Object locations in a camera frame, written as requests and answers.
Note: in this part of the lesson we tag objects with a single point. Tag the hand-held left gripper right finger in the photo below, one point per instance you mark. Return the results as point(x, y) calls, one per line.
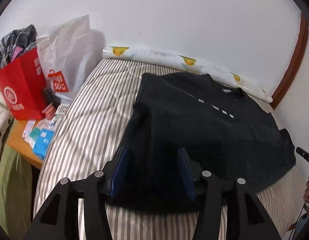
point(185, 172)

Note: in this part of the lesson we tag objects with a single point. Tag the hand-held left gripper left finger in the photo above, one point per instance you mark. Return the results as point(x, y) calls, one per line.
point(119, 170)

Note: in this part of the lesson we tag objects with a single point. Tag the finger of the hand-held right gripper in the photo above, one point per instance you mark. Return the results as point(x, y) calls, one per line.
point(304, 155)

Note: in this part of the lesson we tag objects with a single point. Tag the black sweatshirt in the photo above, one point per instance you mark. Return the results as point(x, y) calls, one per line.
point(207, 135)

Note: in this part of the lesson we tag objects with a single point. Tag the plaid clothes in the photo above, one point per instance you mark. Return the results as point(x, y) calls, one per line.
point(14, 42)

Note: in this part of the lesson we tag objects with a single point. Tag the striped table cover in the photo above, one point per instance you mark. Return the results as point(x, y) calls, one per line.
point(94, 105)

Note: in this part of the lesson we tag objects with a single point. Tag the red lidded cup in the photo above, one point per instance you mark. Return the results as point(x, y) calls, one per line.
point(49, 111)

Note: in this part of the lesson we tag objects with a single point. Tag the teal and white packet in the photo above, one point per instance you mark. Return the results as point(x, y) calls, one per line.
point(32, 136)

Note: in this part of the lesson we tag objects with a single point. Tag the wooden side table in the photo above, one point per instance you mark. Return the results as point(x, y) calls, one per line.
point(18, 142)

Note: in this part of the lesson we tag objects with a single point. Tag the green cloth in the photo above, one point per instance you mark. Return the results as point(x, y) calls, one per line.
point(12, 192)

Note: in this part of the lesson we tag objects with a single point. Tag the white roll with yellow print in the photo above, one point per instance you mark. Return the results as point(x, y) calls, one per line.
point(157, 55)

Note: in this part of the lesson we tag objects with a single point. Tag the red paper bag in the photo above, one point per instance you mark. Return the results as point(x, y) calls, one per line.
point(22, 87)

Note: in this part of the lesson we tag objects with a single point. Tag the white dotted quilt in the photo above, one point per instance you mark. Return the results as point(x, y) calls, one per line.
point(0, 120)

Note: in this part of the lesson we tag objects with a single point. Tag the white plastic bag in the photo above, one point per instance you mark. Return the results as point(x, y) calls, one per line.
point(67, 50)

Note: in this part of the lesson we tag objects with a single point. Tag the wooden door frame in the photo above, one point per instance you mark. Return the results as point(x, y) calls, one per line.
point(294, 62)

